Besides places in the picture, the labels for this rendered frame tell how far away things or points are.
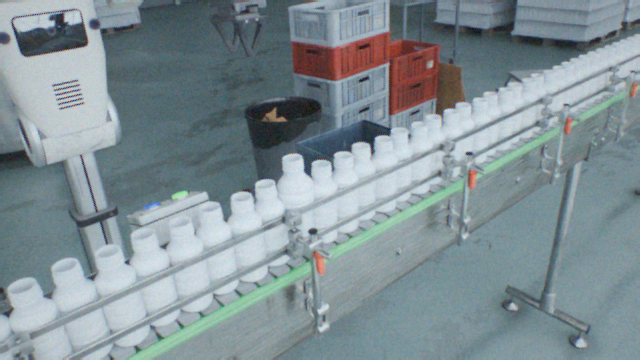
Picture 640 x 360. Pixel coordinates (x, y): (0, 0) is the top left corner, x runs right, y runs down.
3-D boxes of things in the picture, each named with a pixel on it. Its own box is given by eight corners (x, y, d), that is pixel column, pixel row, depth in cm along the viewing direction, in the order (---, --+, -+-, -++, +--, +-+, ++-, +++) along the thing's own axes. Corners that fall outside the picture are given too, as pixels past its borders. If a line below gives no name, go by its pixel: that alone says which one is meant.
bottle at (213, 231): (245, 278, 93) (233, 200, 85) (229, 299, 88) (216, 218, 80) (216, 273, 95) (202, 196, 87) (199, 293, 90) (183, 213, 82)
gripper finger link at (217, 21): (242, 48, 101) (237, -1, 97) (262, 52, 96) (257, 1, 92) (212, 54, 97) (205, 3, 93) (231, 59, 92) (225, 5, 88)
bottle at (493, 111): (470, 148, 140) (475, 90, 133) (492, 147, 140) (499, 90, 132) (475, 157, 135) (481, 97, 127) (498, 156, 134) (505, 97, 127)
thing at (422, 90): (392, 116, 392) (392, 88, 382) (353, 105, 420) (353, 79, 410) (438, 97, 429) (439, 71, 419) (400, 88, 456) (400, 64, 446)
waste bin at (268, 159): (283, 232, 292) (274, 128, 263) (241, 204, 323) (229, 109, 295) (341, 204, 318) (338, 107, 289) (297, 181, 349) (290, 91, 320)
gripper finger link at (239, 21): (252, 50, 98) (247, 0, 94) (273, 55, 93) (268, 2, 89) (222, 56, 95) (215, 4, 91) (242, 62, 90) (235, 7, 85)
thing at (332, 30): (334, 47, 315) (333, 11, 306) (288, 41, 341) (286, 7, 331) (390, 31, 355) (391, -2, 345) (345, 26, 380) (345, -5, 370)
